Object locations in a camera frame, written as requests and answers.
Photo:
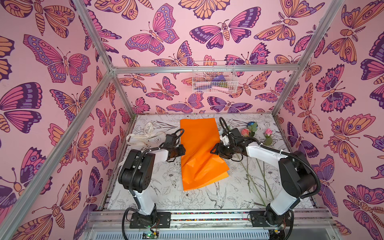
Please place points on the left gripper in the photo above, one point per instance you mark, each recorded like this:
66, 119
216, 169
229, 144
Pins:
182, 151

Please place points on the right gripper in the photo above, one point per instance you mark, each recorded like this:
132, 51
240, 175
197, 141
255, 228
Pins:
219, 149

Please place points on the white fake flower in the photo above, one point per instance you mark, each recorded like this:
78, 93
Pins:
243, 161

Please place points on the orange wrapping paper sheet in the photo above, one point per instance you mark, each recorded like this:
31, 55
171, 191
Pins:
199, 166

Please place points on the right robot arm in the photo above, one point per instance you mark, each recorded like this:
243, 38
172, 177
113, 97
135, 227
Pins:
299, 180

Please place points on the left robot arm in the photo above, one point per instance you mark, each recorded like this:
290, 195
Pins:
136, 173

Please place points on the white ribbon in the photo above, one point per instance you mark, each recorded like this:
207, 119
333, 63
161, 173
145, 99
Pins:
145, 140

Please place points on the green circuit board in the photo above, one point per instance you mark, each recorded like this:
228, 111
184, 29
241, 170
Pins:
150, 235

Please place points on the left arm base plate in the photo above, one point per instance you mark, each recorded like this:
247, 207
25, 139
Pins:
160, 220

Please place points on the white wire basket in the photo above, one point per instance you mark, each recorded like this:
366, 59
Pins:
214, 77

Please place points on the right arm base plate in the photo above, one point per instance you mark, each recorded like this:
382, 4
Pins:
261, 218

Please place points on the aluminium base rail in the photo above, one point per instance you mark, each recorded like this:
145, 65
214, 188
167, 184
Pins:
308, 224

